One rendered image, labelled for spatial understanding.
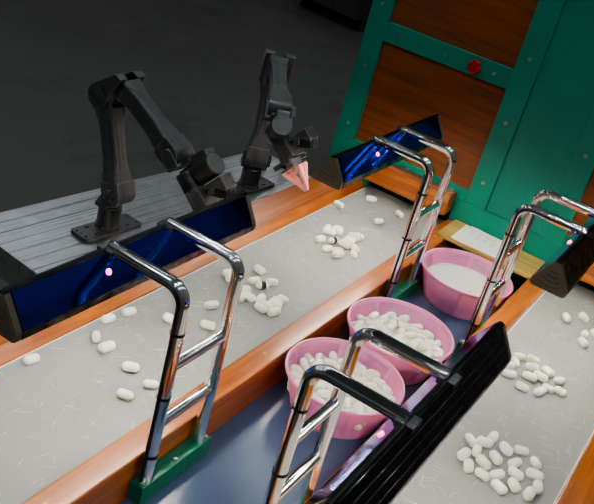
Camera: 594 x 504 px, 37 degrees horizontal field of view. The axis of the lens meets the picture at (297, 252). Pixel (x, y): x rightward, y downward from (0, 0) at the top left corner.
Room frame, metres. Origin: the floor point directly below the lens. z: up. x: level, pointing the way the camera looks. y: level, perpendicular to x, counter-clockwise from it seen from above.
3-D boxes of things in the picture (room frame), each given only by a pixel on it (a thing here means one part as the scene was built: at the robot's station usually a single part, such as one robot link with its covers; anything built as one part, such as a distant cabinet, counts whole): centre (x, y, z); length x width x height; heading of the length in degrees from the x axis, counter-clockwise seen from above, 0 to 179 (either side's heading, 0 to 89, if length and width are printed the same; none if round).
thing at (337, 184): (2.19, -0.15, 1.08); 0.62 x 0.08 x 0.07; 155
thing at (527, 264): (2.42, -0.57, 0.77); 0.33 x 0.15 x 0.01; 65
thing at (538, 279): (1.95, -0.66, 1.08); 0.62 x 0.08 x 0.07; 155
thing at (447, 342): (1.83, -0.29, 0.72); 0.27 x 0.27 x 0.10
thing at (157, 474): (1.27, 0.19, 0.90); 0.20 x 0.19 x 0.45; 155
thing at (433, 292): (2.23, -0.48, 0.72); 0.27 x 0.27 x 0.10
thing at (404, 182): (2.61, -0.28, 0.83); 0.30 x 0.06 x 0.07; 65
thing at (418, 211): (2.15, -0.22, 0.90); 0.20 x 0.19 x 0.45; 155
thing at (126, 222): (2.08, 0.51, 0.71); 0.20 x 0.07 x 0.08; 150
